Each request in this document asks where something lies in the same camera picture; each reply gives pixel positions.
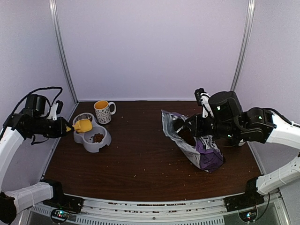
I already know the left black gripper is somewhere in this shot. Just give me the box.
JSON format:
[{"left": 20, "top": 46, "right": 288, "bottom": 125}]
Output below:
[{"left": 30, "top": 116, "right": 74, "bottom": 138}]

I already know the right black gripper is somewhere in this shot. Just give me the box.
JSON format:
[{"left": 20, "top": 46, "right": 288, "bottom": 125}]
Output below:
[{"left": 186, "top": 112, "right": 240, "bottom": 141}]

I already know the yellow plastic scoop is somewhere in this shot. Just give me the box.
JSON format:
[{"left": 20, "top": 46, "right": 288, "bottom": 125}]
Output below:
[{"left": 66, "top": 119, "right": 93, "bottom": 133}]

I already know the purple pet food bag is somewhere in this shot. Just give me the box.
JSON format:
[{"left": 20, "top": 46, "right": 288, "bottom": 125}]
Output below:
[{"left": 161, "top": 110, "right": 225, "bottom": 173}]

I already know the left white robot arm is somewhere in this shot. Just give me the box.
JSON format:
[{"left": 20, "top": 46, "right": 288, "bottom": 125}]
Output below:
[{"left": 0, "top": 94, "right": 74, "bottom": 225}]

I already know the grey double pet feeder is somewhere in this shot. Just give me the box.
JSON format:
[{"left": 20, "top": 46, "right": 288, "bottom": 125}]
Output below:
[{"left": 72, "top": 112, "right": 112, "bottom": 153}]

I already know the brown pet food kibble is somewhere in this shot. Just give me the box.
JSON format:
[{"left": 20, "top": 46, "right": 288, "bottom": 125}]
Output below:
[{"left": 90, "top": 133, "right": 104, "bottom": 143}]

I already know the patterned mug yellow inside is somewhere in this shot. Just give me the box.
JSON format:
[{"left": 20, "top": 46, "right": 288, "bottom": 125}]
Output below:
[{"left": 94, "top": 100, "right": 117, "bottom": 125}]

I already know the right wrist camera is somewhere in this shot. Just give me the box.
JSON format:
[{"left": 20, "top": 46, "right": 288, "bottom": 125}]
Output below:
[{"left": 194, "top": 88, "right": 211, "bottom": 118}]

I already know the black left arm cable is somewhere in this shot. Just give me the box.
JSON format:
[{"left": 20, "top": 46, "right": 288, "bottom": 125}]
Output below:
[{"left": 0, "top": 86, "right": 63, "bottom": 146}]

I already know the front aluminium rail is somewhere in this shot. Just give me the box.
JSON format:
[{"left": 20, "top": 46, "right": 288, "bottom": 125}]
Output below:
[{"left": 24, "top": 185, "right": 285, "bottom": 225}]

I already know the left aluminium frame post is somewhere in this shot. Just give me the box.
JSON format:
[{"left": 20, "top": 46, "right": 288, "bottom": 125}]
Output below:
[{"left": 49, "top": 0, "right": 79, "bottom": 104}]

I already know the aluminium frame post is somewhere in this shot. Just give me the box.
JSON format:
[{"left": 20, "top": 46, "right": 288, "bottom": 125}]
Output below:
[
  {"left": 49, "top": 0, "right": 79, "bottom": 104},
  {"left": 230, "top": 0, "right": 256, "bottom": 91}
]

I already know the right aluminium frame post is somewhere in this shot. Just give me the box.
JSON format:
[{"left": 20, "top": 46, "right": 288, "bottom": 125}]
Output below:
[{"left": 230, "top": 0, "right": 256, "bottom": 91}]

